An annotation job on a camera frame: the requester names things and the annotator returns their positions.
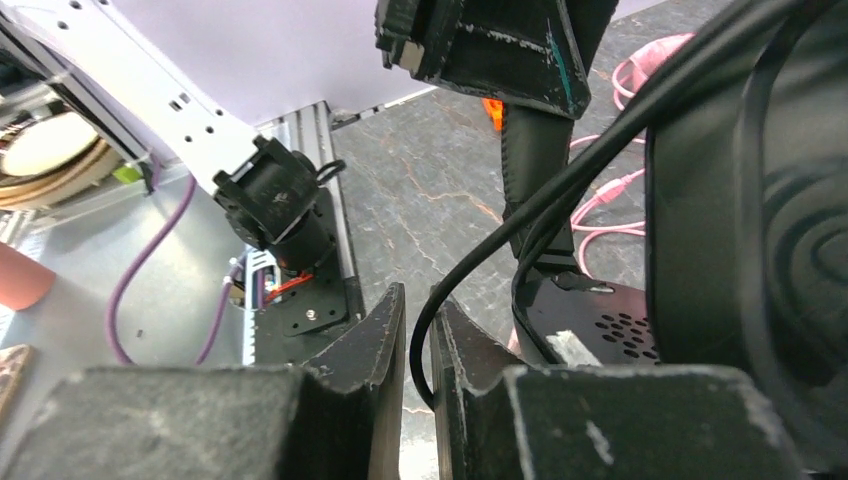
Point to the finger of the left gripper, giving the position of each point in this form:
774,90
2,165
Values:
531,53

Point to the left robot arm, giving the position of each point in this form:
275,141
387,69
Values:
264,188

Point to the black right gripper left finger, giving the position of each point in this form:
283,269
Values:
335,416

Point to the orange plastic piece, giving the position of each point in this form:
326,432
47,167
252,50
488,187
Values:
494,109

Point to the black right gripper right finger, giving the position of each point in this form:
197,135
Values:
499,418

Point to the black headphones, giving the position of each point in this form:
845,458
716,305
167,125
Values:
747,211

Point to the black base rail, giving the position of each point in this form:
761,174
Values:
302,320

